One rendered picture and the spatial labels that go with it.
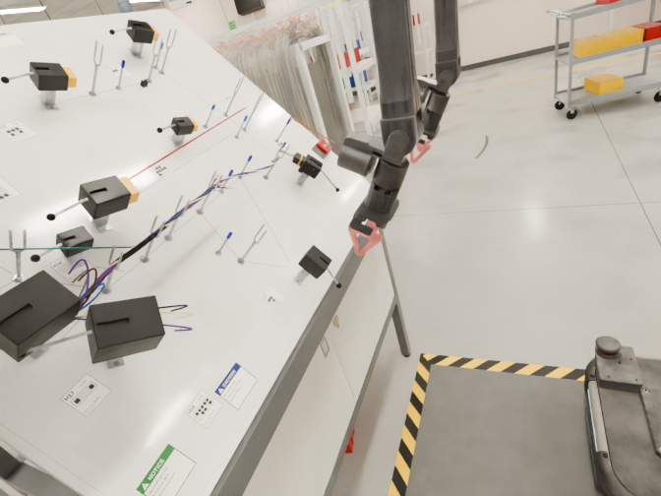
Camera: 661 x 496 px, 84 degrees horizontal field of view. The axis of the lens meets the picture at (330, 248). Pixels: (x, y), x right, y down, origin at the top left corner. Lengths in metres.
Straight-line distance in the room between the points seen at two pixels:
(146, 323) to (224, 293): 0.27
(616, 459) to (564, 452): 0.29
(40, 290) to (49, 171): 0.37
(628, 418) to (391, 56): 1.25
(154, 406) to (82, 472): 0.12
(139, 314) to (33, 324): 0.12
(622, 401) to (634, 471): 0.22
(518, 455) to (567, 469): 0.15
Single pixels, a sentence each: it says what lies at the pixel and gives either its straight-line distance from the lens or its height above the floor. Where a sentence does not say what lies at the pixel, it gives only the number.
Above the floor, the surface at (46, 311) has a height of 1.23.
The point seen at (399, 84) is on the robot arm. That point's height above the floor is 1.34.
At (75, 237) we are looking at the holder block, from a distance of 0.78.
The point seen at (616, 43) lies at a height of 0.62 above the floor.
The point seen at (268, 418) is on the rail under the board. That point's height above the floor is 0.84.
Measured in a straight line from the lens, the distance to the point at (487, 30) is 9.03.
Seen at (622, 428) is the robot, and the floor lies 0.24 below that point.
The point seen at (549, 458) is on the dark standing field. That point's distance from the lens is 1.67.
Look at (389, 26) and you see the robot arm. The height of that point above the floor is 1.43.
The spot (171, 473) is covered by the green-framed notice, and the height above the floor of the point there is 0.93.
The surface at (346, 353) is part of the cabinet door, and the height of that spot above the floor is 0.59.
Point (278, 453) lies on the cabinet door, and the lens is 0.95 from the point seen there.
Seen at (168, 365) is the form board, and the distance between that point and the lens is 0.77.
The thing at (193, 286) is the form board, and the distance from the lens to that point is 0.84.
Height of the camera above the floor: 1.44
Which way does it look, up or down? 29 degrees down
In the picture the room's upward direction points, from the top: 18 degrees counter-clockwise
